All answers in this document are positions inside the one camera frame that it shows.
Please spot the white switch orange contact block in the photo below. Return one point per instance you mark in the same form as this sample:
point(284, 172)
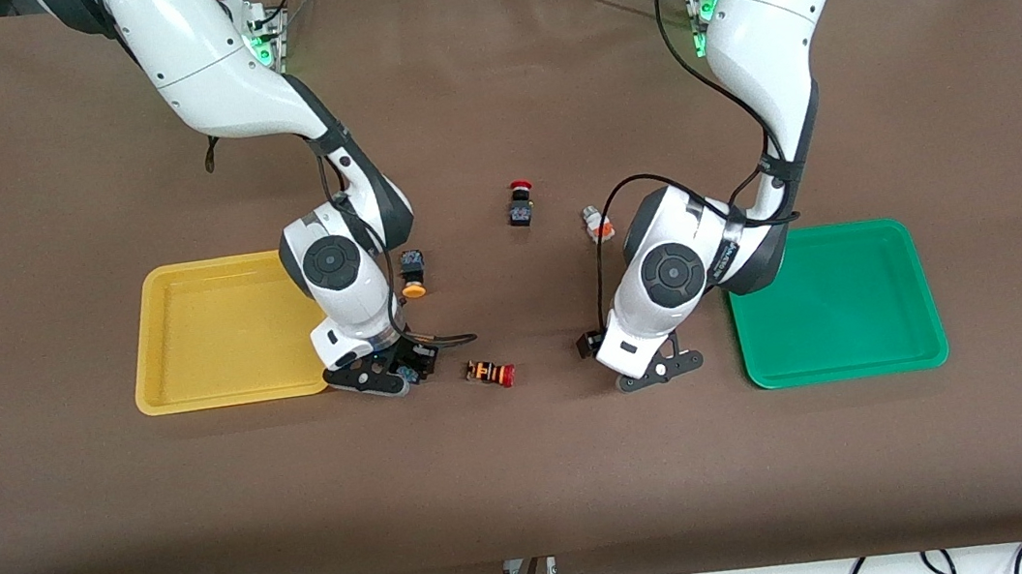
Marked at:
point(593, 218)

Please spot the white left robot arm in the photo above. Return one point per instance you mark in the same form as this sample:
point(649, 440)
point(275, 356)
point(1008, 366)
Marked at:
point(762, 32)

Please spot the brown table cover sheet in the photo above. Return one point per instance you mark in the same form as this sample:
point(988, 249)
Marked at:
point(535, 479)

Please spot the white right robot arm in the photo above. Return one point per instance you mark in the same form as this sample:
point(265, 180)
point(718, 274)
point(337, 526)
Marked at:
point(201, 62)

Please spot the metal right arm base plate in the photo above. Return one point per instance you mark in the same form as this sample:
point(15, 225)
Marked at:
point(269, 24)

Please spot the yellow plastic tray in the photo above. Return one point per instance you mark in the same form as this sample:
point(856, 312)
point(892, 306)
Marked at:
point(205, 334)

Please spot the green plastic tray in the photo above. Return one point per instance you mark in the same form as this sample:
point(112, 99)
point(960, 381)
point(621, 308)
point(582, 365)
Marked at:
point(845, 304)

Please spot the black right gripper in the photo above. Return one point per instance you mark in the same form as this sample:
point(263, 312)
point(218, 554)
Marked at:
point(414, 358)

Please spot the red button orange striped body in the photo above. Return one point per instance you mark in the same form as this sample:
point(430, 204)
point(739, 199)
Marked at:
point(487, 371)

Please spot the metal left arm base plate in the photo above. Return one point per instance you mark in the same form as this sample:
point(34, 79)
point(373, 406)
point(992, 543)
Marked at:
point(698, 1)

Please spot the red mushroom button blue block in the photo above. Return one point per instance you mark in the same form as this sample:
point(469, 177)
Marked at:
point(520, 213)

